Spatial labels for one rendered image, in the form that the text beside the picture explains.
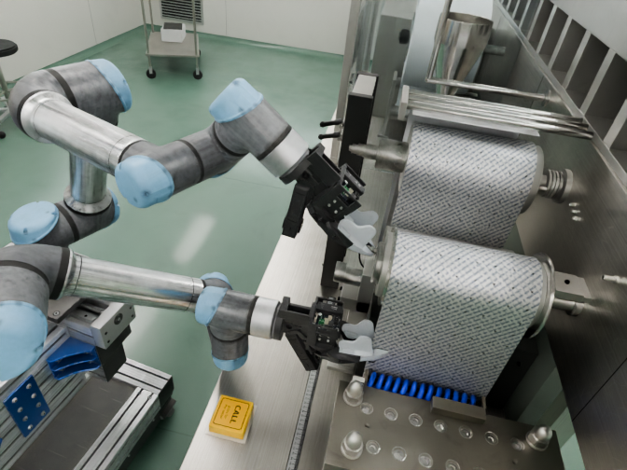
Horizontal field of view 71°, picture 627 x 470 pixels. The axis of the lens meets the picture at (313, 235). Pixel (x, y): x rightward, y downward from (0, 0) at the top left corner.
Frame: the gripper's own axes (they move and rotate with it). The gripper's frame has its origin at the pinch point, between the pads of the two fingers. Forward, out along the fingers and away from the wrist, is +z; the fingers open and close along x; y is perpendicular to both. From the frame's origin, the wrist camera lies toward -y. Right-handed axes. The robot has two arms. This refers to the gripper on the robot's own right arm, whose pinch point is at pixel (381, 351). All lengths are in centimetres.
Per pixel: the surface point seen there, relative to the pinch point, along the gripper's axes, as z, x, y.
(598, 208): 30.1, 15.8, 29.3
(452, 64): 7, 73, 33
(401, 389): 5.3, -3.3, -5.5
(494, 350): 18.4, -0.2, 7.2
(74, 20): -357, 407, -71
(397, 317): 0.9, -0.2, 10.0
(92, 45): -357, 431, -102
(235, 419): -24.8, -10.9, -16.5
